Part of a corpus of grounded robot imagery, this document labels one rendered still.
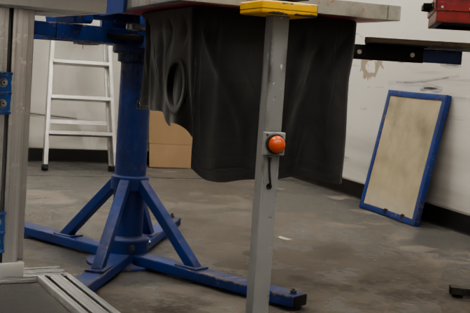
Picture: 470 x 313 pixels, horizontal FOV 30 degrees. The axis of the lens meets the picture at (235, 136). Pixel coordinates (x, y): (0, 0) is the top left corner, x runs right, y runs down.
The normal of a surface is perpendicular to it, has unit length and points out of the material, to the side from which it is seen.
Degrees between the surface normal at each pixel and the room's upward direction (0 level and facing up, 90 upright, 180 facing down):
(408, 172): 79
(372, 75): 90
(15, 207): 90
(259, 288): 90
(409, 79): 90
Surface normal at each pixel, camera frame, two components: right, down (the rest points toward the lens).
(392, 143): -0.90, -0.22
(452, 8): -0.15, 0.07
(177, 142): 0.37, -0.11
